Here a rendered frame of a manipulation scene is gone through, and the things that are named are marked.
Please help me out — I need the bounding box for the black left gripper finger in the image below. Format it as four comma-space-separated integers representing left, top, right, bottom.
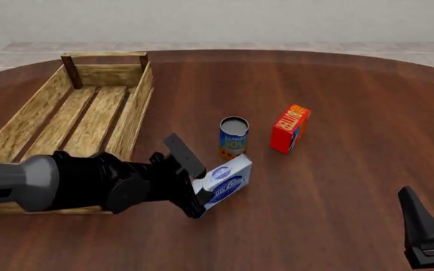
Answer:
197, 190, 210, 211

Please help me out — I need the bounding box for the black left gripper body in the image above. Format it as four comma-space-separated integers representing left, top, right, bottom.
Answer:
165, 157, 207, 220

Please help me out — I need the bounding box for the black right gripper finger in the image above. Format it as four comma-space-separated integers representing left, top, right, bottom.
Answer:
397, 185, 434, 250

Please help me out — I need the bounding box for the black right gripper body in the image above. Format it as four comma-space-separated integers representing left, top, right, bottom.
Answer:
404, 239, 434, 271

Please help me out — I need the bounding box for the white cream cheese box blue print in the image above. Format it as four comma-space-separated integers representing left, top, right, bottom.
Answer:
192, 154, 253, 212

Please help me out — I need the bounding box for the wooden slat tray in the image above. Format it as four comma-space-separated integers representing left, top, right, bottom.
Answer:
0, 51, 155, 215

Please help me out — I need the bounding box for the soup tin blue yellow label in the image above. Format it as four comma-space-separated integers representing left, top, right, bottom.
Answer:
219, 115, 250, 159

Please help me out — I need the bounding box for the red butter box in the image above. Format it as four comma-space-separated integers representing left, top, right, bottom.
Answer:
270, 103, 313, 156

